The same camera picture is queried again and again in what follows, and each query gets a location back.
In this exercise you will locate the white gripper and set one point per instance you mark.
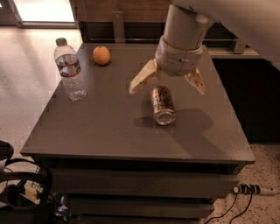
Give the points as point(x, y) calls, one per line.
point(178, 59)

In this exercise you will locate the orange soda can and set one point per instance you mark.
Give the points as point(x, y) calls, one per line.
point(162, 105)

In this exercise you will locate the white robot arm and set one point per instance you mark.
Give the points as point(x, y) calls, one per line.
point(255, 22)

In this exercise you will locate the orange fruit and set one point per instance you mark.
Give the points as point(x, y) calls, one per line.
point(101, 55)

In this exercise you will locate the clear plastic water bottle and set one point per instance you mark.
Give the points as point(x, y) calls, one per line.
point(67, 62)

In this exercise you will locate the grey drawer cabinet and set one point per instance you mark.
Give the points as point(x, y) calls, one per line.
point(117, 166)

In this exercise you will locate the white power strip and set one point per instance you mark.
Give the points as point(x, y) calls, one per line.
point(255, 190)

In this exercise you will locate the right metal shelf bracket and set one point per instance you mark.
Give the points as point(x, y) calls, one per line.
point(239, 46)

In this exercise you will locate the metal shelf bracket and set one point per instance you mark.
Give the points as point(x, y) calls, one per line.
point(239, 46)
point(118, 26)

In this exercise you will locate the left metal shelf bracket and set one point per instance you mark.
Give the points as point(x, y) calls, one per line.
point(118, 26)

